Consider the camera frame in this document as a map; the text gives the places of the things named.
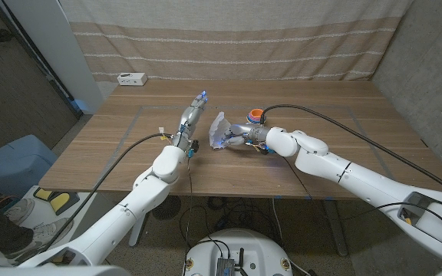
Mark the beige striped backdrop curtain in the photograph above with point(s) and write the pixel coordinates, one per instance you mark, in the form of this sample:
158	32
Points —
236	46

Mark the pink plastic cup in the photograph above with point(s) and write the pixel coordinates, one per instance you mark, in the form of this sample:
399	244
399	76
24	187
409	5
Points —
253	118

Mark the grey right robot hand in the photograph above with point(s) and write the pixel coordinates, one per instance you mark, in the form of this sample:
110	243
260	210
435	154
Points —
248	132

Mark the round black floor grille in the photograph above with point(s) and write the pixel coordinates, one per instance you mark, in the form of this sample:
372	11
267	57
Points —
167	210

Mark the white wall panel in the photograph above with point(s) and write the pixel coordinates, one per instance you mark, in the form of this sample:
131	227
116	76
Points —
60	50

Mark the grey sneaker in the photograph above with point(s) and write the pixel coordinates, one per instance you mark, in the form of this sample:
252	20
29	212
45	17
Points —
48	234
21	209

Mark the blue plastic cup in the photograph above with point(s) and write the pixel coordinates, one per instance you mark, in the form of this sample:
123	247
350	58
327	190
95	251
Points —
252	121

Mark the blue plastic bin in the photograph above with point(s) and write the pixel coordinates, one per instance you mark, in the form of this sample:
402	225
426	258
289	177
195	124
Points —
14	165

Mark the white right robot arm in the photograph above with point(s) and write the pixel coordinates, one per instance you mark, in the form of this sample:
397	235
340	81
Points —
359	178

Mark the grey table leg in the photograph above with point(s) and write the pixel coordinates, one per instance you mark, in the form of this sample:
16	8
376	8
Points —
336	230

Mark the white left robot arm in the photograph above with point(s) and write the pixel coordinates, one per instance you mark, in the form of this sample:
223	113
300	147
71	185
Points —
129	211

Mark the white power strip box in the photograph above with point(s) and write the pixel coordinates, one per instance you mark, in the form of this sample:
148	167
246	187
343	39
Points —
132	79

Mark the yellow and black floor object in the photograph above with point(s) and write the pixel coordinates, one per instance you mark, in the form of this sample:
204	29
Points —
61	201

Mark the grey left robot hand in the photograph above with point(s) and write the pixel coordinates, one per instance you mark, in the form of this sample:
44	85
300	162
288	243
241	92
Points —
190	119

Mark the white paper coffee filter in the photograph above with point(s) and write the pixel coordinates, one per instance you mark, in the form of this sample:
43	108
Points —
219	128

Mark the white table leg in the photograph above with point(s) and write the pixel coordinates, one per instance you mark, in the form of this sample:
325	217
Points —
136	232

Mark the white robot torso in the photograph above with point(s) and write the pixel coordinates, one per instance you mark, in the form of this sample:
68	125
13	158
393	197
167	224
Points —
251	249

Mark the orange plastic cup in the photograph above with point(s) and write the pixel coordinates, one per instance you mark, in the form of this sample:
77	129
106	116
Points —
256	112

